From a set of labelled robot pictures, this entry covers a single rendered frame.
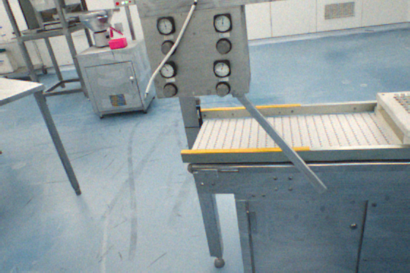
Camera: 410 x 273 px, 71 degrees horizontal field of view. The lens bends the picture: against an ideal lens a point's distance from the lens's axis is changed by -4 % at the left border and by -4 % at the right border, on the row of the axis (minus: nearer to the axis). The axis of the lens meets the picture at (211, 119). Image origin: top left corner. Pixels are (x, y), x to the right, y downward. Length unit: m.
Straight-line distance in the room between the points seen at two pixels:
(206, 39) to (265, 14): 5.26
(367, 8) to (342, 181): 5.69
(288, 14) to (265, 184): 5.26
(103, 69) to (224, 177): 2.65
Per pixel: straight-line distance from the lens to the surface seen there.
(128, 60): 3.23
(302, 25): 6.06
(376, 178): 0.87
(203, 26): 0.65
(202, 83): 0.68
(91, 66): 3.40
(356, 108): 1.06
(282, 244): 1.09
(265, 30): 5.94
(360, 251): 1.14
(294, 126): 0.97
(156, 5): 0.67
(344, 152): 0.80
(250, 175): 0.83
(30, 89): 2.06
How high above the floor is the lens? 1.29
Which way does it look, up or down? 25 degrees down
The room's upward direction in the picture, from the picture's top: 9 degrees counter-clockwise
